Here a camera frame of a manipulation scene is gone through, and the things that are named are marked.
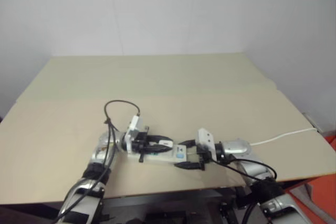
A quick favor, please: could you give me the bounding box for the black frame under table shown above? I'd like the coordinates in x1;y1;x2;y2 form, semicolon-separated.
99;187;253;224

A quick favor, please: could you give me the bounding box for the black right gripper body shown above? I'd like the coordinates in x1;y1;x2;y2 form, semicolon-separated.
195;144;214;172

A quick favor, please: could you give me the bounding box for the white power strip cord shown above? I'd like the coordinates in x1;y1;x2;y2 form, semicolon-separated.
249;128;317;146

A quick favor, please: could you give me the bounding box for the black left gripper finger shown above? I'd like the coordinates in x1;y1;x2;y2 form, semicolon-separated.
145;134;173;143
144;144;171;154

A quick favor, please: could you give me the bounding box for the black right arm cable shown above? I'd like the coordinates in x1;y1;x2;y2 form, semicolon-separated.
209;155;278;224

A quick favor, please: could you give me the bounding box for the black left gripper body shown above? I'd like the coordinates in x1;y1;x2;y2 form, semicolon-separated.
130;125;151;164

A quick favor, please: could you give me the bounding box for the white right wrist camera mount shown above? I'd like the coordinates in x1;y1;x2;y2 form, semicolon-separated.
197;128;219;162

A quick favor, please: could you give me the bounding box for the white power strip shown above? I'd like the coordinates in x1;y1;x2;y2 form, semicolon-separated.
128;144;194;166

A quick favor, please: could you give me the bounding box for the grey metal bar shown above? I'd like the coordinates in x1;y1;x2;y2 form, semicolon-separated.
303;112;325;133

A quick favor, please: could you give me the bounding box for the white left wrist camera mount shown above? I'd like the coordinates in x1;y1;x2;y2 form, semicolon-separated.
123;115;144;154

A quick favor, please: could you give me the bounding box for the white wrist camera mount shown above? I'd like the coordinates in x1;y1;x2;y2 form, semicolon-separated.
197;128;219;162
123;115;144;154

